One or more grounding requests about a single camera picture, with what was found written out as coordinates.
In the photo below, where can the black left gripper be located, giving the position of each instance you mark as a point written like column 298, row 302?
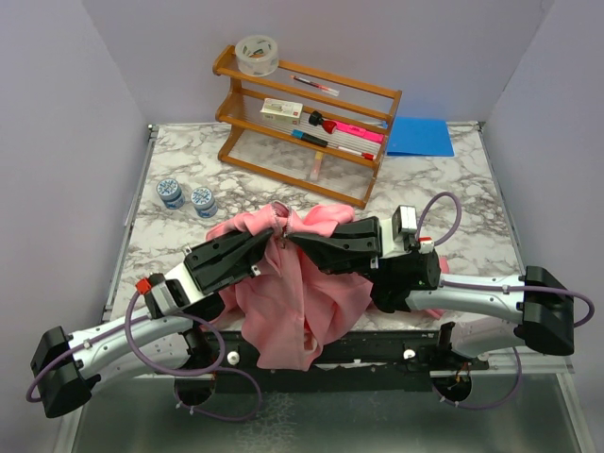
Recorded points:
column 222, row 261

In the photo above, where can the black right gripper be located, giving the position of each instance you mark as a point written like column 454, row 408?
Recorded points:
column 353, row 248

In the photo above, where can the pink zip jacket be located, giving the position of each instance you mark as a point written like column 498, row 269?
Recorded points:
column 292, row 309

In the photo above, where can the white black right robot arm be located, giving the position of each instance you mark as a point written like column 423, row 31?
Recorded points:
column 532, row 309

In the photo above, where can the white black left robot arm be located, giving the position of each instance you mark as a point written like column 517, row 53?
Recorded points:
column 167, row 329

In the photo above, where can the blue white paint jar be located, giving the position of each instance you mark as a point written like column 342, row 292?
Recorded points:
column 170, row 193
column 204, row 202

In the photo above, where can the yellow pink glue stick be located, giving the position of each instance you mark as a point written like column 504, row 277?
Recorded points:
column 316, row 166

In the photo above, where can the white red pen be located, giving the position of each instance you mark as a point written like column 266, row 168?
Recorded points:
column 364, row 155

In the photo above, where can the pink highlighter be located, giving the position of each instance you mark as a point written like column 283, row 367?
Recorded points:
column 360, row 132

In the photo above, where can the wooden three-tier shelf rack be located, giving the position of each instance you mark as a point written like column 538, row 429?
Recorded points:
column 267, row 148

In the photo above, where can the blue folder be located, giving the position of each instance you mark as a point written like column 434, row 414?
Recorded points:
column 419, row 137

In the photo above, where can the blue black marker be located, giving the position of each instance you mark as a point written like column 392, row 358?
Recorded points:
column 308, row 138

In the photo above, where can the white staples box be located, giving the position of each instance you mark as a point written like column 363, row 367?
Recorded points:
column 277, row 110

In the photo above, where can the red clear pen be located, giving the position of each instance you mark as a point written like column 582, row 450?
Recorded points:
column 323, row 88

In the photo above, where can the clear tape roll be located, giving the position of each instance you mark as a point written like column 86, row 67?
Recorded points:
column 257, row 55

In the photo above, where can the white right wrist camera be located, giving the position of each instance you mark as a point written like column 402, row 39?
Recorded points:
column 399, row 234

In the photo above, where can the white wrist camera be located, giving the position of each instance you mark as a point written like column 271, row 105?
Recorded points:
column 399, row 234
column 171, row 293

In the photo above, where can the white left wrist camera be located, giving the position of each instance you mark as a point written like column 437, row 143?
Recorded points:
column 171, row 293

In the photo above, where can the black metal base rail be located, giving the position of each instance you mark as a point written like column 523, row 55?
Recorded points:
column 361, row 361

